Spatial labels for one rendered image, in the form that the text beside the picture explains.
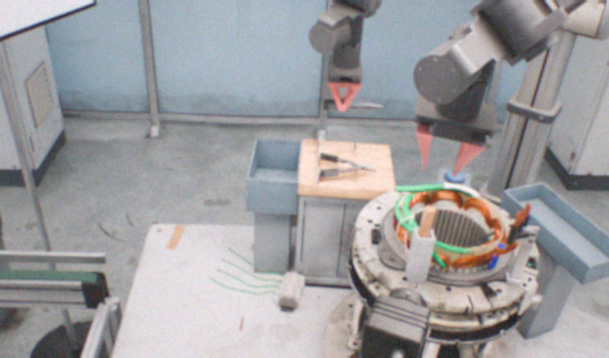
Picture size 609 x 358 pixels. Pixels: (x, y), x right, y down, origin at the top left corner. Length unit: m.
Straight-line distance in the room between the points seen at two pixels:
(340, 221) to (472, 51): 0.66
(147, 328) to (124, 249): 1.43
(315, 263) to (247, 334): 0.22
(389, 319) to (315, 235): 0.81
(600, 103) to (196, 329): 2.48
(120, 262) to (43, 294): 1.15
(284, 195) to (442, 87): 0.61
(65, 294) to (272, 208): 0.56
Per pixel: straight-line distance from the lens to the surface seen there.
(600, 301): 2.77
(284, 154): 1.30
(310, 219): 1.20
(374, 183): 1.17
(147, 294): 1.32
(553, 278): 1.22
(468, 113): 0.72
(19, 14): 1.49
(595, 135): 3.29
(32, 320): 2.46
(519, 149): 1.40
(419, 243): 0.86
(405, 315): 0.44
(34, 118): 3.08
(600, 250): 1.23
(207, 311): 1.27
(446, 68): 0.62
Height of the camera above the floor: 1.71
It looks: 34 degrees down
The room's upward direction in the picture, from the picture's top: 4 degrees clockwise
